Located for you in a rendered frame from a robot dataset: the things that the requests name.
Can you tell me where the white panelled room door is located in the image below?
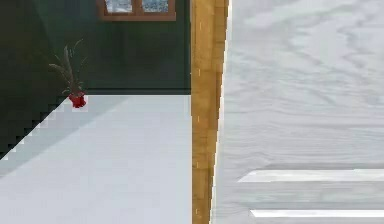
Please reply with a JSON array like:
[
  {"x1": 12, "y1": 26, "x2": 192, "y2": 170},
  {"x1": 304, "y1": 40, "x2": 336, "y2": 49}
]
[{"x1": 209, "y1": 0, "x2": 384, "y2": 224}]

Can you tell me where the brown framed window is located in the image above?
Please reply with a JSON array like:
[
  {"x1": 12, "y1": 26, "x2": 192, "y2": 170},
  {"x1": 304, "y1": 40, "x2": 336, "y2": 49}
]
[{"x1": 96, "y1": 0, "x2": 177, "y2": 22}]

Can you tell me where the house plant in red pot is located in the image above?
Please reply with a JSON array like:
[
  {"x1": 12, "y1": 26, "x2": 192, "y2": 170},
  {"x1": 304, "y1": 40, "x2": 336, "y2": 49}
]
[{"x1": 48, "y1": 38, "x2": 89, "y2": 109}]

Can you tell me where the brown wooden door frame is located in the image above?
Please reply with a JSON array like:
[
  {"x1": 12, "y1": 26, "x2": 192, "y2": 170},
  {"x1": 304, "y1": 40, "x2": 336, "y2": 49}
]
[{"x1": 189, "y1": 0, "x2": 230, "y2": 224}]

